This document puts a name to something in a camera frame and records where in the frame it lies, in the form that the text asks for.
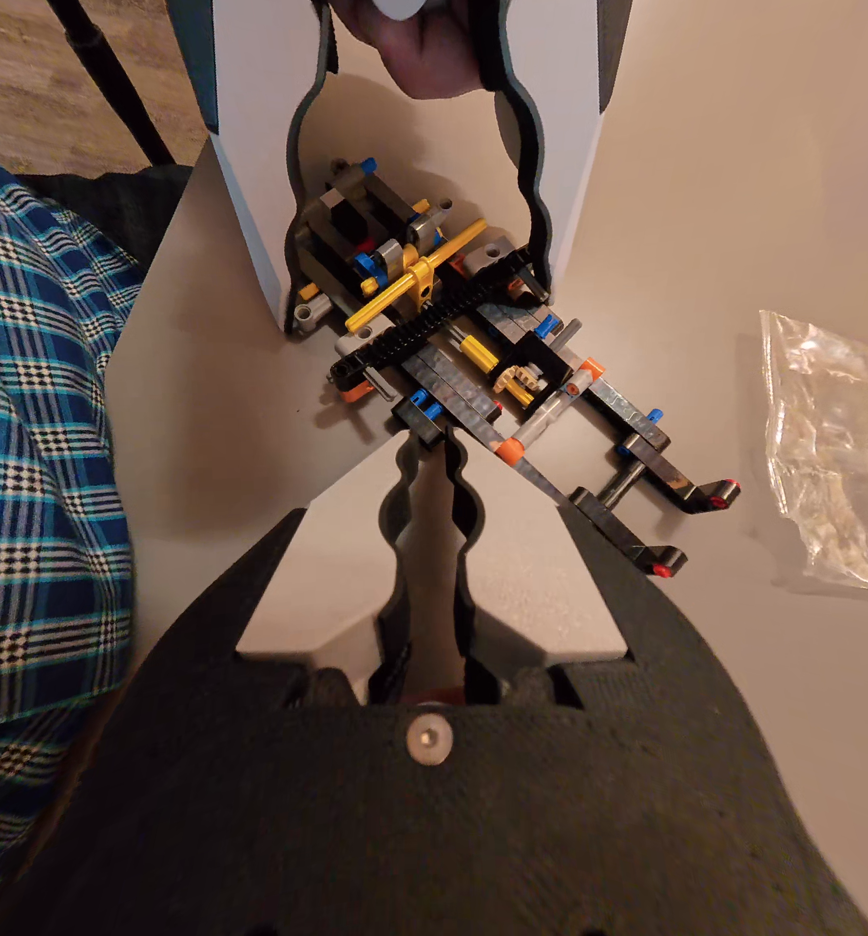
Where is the black technic lego assembly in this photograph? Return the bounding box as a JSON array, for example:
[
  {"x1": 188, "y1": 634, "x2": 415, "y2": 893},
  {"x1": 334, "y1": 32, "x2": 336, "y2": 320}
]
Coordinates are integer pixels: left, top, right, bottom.
[{"x1": 288, "y1": 157, "x2": 742, "y2": 580}]

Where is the person's left hand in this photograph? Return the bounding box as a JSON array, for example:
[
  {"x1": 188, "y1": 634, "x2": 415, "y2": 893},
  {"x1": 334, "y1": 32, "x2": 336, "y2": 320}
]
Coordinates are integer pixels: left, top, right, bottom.
[{"x1": 342, "y1": 0, "x2": 493, "y2": 101}]

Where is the dark cloth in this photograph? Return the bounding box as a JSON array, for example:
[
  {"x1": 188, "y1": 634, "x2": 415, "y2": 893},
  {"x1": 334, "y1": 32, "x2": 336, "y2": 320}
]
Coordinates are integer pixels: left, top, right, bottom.
[{"x1": 17, "y1": 162, "x2": 195, "y2": 275}]

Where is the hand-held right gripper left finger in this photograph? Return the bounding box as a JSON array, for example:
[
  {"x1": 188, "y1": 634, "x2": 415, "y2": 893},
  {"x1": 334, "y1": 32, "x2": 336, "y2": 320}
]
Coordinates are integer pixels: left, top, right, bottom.
[{"x1": 236, "y1": 430, "x2": 422, "y2": 704}]

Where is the clear empty plastic bag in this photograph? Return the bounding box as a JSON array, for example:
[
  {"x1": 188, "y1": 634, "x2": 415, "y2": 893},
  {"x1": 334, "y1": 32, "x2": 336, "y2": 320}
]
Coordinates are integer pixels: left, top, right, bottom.
[{"x1": 759, "y1": 309, "x2": 868, "y2": 592}]

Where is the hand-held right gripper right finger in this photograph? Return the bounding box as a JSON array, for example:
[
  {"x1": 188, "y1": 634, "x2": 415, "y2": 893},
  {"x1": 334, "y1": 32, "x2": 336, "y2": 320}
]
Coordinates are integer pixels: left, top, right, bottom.
[{"x1": 443, "y1": 428, "x2": 641, "y2": 704}]

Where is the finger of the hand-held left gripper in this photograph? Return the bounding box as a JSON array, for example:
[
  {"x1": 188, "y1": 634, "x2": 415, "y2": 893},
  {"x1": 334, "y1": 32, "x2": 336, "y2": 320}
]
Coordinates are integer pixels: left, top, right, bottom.
[
  {"x1": 174, "y1": 0, "x2": 340, "y2": 337},
  {"x1": 478, "y1": 0, "x2": 621, "y2": 304}
]

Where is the black metal leg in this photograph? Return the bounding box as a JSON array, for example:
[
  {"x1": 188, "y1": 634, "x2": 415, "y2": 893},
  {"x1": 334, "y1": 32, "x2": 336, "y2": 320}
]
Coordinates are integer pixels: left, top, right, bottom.
[{"x1": 45, "y1": 0, "x2": 179, "y2": 168}]

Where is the person's blue plaid shirt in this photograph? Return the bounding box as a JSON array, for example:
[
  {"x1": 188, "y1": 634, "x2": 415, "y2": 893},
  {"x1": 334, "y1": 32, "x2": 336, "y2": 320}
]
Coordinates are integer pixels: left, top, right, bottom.
[{"x1": 0, "y1": 132, "x2": 146, "y2": 936}]

